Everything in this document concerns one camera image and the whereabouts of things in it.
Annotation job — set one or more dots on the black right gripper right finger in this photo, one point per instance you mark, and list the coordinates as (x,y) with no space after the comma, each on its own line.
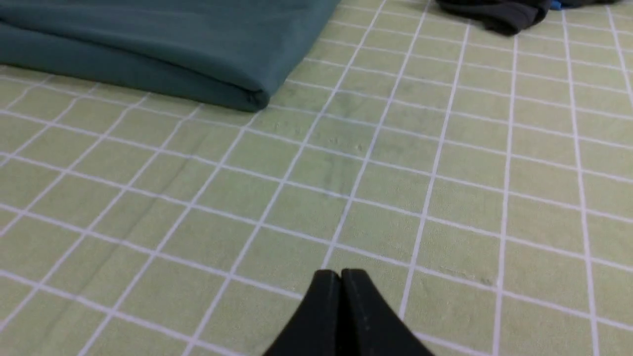
(368,325)

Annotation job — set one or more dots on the green checkered tablecloth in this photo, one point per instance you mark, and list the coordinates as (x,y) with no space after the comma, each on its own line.
(484,183)

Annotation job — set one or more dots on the green long sleeve shirt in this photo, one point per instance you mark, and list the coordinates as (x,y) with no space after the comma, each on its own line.
(230,53)

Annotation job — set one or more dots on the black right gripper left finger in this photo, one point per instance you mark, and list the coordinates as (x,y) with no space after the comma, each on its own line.
(312,329)

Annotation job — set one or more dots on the dark grey clothes pile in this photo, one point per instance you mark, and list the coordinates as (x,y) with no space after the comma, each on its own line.
(510,17)

